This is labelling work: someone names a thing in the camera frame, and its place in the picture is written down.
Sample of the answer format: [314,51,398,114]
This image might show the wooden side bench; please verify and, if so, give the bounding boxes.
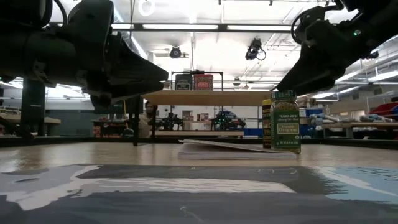
[0,107,62,138]

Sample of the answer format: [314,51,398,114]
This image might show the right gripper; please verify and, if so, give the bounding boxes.
[275,6,352,96]

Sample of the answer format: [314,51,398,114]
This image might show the distant wooden table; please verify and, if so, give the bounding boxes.
[154,130,245,137]

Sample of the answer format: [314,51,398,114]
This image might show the wooden shelf black metal legs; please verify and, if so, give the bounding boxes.
[132,89,275,147]

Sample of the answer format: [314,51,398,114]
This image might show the distant black robot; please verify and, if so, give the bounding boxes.
[157,111,185,131]
[210,110,247,131]

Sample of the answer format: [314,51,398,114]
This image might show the Acadia picture book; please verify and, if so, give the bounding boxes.
[177,139,298,161]

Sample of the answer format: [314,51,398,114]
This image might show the tall black column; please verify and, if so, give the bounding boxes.
[21,77,47,138]

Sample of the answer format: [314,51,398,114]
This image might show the person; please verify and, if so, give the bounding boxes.
[138,101,159,138]

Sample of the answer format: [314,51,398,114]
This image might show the workbench with fabric rolls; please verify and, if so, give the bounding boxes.
[309,112,398,139]

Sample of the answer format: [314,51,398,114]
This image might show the yellow-lid onion spice jar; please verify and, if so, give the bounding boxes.
[261,98,274,149]

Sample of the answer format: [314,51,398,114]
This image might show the green-lid oregano glass jar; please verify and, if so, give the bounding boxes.
[269,90,302,155]

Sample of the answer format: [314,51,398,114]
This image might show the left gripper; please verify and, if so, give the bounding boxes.
[67,0,169,101]

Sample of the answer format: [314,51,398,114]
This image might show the black metal table frame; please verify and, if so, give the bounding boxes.
[0,136,398,151]

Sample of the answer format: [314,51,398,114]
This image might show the dark green black pepper tin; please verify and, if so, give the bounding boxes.
[174,73,193,91]

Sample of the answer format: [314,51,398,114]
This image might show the red smoked paprika tin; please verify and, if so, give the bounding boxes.
[193,73,214,91]

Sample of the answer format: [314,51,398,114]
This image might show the blue storage bin shelf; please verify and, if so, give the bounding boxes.
[300,107,326,138]

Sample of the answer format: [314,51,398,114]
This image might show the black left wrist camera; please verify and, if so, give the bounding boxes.
[90,93,112,110]

